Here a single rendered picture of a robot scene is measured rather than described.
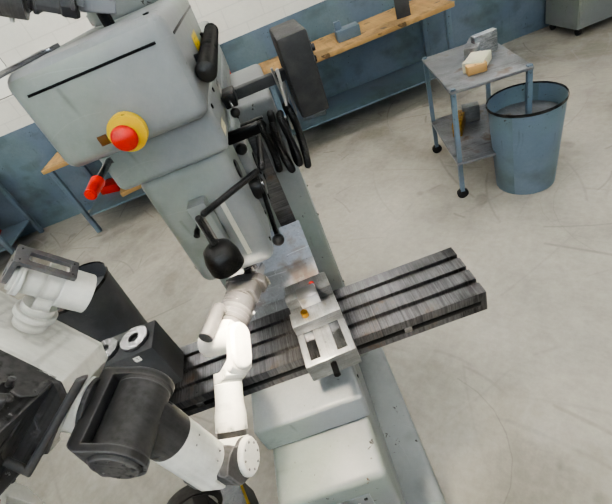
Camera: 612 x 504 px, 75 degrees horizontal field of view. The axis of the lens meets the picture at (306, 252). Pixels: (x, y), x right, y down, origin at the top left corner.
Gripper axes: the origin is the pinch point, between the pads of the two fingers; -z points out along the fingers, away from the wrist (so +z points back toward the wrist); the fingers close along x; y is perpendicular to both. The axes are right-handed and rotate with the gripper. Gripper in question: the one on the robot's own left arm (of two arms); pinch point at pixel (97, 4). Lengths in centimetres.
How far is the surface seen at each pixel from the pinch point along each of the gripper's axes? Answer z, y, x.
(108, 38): -1.5, -4.0, 21.9
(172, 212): -12.3, -37.7, 7.2
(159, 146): -9.3, -21.8, 12.2
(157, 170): -8.9, -26.8, 11.5
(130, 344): -3, -88, -10
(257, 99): -42, -18, -33
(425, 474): -104, -139, 30
